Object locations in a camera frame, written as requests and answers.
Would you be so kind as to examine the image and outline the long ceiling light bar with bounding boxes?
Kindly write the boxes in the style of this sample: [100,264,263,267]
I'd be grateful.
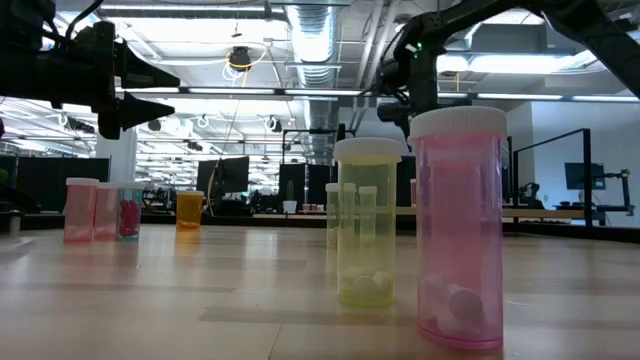
[114,87,640,103]

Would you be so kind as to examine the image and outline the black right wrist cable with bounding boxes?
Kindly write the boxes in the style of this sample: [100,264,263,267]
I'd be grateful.
[374,27,404,101]

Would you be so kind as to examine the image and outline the orange pill bottle white cap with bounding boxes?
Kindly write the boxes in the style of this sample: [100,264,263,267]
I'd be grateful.
[175,189,205,231]

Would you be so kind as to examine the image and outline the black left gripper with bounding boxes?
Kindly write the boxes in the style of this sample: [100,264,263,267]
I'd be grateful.
[0,20,182,142]

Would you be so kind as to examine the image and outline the silver round ventilation duct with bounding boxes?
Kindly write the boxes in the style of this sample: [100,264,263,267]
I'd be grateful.
[284,0,344,166]

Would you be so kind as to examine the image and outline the black computer monitor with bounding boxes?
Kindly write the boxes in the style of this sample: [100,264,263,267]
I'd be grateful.
[219,156,250,195]
[194,159,223,194]

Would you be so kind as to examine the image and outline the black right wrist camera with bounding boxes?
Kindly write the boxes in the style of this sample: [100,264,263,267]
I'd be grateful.
[377,101,411,126]

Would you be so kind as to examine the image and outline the dark monitor on arm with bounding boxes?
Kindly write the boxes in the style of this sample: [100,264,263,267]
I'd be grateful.
[564,162,607,191]

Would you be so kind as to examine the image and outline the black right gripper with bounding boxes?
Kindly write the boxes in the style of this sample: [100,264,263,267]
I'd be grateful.
[394,22,444,153]

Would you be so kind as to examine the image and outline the black partition panel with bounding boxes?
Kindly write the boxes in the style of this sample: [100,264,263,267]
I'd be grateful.
[278,163,337,207]
[17,157,111,214]

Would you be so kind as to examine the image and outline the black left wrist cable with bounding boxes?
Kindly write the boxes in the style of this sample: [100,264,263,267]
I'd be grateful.
[64,0,105,40]

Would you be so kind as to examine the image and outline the teal pill bottle red pills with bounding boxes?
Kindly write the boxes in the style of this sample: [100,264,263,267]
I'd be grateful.
[116,182,146,241]

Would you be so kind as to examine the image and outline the black aluminium rig frame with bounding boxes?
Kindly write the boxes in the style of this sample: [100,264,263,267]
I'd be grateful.
[281,127,594,231]

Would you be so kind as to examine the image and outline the white building pillar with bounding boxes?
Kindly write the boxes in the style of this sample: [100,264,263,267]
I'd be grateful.
[96,127,138,184]

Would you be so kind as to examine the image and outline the yellow ceiling cable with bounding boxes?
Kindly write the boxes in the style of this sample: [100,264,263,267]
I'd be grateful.
[222,42,271,81]

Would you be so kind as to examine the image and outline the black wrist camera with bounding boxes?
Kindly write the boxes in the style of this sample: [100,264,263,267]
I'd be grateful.
[377,101,411,126]
[52,22,99,54]

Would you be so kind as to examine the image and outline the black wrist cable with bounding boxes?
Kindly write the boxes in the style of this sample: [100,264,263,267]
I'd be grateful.
[374,27,404,101]
[64,0,105,40]

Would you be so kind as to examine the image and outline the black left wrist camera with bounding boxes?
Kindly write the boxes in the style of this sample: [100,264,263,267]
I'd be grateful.
[52,22,99,54]

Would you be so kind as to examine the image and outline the black ceiling-mounted camera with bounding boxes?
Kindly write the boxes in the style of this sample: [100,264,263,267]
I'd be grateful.
[227,45,254,72]

